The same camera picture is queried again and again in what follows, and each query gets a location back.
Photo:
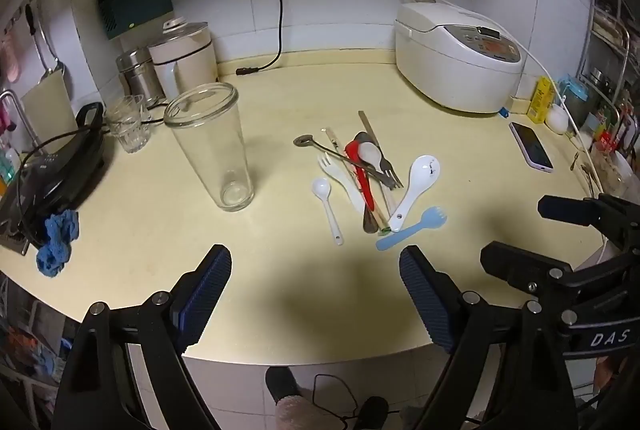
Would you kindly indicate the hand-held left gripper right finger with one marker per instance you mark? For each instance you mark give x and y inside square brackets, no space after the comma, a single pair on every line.
[425,302]

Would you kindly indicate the smartphone with purple case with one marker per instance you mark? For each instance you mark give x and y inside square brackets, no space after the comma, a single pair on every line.
[532,147]

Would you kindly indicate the metal kitchen shelf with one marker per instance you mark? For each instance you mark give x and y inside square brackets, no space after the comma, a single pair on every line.
[612,25]

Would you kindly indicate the blue lidded jar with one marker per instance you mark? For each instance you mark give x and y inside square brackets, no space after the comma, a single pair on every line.
[575,95]

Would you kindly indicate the wooden chopsticks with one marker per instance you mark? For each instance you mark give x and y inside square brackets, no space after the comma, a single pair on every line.
[332,144]

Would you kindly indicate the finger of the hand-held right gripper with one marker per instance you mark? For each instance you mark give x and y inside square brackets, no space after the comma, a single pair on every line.
[520,267]
[565,210]

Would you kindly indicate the pink cloth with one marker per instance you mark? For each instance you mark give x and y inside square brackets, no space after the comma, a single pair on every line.
[5,117]

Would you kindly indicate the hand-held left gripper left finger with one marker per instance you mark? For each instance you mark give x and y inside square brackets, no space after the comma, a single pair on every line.
[205,297]

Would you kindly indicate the glass bowl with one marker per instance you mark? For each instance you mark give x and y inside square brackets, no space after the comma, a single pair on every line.
[617,170]

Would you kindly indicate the dark fuzzy slipper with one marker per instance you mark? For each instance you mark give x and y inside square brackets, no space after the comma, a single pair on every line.
[374,412]
[282,382]

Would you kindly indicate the translucent white spoon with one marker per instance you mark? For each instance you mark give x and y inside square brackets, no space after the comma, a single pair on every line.
[370,153]

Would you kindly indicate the stainless steel canister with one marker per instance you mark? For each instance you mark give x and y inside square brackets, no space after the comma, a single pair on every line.
[140,80]

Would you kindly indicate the small white jar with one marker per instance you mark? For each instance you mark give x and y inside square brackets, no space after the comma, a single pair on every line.
[557,120]

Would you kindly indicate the cluttered storage rack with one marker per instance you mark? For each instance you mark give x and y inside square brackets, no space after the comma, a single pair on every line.
[30,350]

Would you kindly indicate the metal faucet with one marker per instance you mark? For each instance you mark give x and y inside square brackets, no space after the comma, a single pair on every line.
[12,96]

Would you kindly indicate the white rice cooker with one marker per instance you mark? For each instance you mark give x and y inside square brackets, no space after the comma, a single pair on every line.
[450,70]

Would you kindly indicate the tall clear glass cup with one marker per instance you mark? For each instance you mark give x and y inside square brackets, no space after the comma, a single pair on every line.
[210,150]

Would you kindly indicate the black electric griddle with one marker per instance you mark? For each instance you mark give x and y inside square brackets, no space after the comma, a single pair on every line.
[65,170]

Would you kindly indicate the large white ceramic spoon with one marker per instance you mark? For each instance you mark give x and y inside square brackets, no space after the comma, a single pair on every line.
[422,172]

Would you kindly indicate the light blue plastic spork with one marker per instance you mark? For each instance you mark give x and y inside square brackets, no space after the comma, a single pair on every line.
[400,239]

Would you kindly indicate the white cutting board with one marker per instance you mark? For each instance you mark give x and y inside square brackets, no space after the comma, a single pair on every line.
[50,105]

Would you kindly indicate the red plastic spatula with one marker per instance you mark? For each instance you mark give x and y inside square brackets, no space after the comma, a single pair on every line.
[367,190]

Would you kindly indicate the small white plastic spoon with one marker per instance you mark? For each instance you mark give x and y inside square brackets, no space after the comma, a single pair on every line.
[321,189]

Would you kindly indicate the yellow carton box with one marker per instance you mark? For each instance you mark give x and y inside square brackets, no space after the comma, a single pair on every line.
[541,102]

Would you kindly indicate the white plastic fork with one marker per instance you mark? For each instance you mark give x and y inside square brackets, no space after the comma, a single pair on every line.
[336,170]

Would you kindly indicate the dark green knife holder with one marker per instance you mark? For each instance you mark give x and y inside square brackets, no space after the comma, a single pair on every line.
[140,5]

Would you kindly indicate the green dish soap bottle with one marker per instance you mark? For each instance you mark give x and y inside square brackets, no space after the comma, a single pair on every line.
[7,165]

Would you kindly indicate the blue cloth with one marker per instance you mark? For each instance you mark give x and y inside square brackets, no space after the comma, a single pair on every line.
[57,235]

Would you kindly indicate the red label seasoning bottle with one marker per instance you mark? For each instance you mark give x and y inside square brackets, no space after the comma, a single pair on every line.
[607,132]

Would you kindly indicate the small metal teaspoon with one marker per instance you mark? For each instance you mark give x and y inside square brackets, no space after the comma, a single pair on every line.
[575,162]
[590,180]

